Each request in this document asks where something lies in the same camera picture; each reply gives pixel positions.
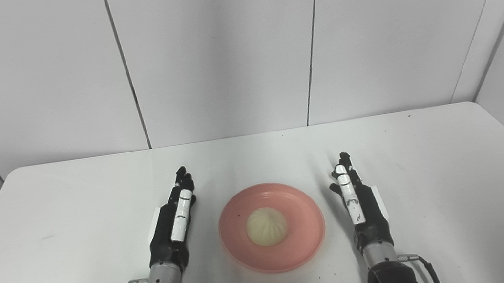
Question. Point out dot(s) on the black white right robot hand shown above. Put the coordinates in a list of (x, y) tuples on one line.
[(371, 218)]

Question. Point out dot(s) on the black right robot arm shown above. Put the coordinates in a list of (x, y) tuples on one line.
[(392, 279)]

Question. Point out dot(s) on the pink round plate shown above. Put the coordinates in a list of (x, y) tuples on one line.
[(303, 223)]

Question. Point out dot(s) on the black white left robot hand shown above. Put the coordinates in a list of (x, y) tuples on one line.
[(169, 237)]

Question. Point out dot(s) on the cream steamed bun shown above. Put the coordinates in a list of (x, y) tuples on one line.
[(266, 227)]

